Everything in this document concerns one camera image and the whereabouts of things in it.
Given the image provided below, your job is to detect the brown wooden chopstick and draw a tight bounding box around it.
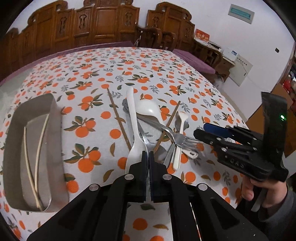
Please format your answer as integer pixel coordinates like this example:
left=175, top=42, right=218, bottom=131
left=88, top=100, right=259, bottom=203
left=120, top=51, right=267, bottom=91
left=153, top=101, right=181, bottom=153
left=107, top=88, right=132, bottom=150

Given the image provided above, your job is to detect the large white ladle spoon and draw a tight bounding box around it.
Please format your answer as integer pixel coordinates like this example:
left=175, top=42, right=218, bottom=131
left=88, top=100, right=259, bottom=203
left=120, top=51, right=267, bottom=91
left=135, top=99, right=163, bottom=123

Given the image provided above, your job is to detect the grey sleeve right forearm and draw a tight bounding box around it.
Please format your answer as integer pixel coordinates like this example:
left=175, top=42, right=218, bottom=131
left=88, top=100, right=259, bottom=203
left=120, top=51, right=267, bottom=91
left=235, top=182, right=296, bottom=241

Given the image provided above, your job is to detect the person's right hand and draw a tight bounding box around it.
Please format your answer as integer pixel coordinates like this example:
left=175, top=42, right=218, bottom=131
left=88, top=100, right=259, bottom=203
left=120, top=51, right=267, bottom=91
left=241, top=175, right=287, bottom=208

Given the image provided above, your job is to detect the stainless steel fork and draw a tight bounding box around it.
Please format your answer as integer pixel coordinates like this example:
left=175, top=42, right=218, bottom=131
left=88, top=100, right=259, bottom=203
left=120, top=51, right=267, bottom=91
left=137, top=113, right=199, bottom=151

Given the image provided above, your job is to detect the small white ceramic spoon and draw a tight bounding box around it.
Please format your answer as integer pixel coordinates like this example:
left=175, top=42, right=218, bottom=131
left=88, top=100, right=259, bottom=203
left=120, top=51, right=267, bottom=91
left=172, top=111, right=188, bottom=171

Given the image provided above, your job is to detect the purple seat cushion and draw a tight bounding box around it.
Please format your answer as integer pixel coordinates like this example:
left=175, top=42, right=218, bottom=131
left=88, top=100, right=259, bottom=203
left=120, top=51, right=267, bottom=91
left=173, top=49, right=216, bottom=74

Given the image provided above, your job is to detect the wooden side table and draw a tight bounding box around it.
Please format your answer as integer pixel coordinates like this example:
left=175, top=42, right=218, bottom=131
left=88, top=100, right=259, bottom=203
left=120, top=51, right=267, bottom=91
left=192, top=40, right=235, bottom=81

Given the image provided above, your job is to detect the white box appliance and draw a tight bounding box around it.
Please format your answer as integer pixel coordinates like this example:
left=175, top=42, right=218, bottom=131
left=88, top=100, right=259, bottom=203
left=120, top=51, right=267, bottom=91
left=222, top=48, right=238, bottom=62

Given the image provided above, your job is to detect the pale chopstick in tray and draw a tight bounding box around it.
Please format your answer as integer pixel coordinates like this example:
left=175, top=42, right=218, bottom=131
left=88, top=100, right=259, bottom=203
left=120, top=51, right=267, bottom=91
left=34, top=113, right=50, bottom=208
left=23, top=126, right=43, bottom=211

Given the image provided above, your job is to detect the grey rectangular utensil tray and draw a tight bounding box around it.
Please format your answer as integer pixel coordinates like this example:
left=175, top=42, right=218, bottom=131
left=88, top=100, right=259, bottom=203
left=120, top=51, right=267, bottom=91
left=3, top=93, right=69, bottom=212

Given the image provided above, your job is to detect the carved wooden armchair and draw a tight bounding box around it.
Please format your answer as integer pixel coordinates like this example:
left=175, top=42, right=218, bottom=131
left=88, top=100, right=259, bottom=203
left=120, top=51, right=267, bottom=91
left=135, top=2, right=195, bottom=51

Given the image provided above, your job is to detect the white electrical panel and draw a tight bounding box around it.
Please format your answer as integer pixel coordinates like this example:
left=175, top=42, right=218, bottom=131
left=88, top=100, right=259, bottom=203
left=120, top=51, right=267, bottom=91
left=228, top=4, right=255, bottom=24

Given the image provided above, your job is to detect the carved wooden bench back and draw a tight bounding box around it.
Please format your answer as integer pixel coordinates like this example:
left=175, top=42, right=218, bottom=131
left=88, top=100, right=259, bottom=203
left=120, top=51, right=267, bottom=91
left=1, top=1, right=140, bottom=80

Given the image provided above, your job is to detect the steel spoon with face handle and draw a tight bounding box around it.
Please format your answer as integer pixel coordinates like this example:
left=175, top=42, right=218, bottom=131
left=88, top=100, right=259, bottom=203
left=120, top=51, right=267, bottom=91
left=122, top=98, right=168, bottom=163

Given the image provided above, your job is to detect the grey wall panel door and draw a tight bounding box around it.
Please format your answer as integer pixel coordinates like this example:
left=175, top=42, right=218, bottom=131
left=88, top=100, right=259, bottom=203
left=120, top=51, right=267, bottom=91
left=229, top=54, right=253, bottom=86

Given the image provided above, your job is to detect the red sign on wall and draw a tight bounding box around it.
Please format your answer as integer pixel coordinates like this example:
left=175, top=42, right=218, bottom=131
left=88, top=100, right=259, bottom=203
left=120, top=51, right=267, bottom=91
left=194, top=29, right=210, bottom=45

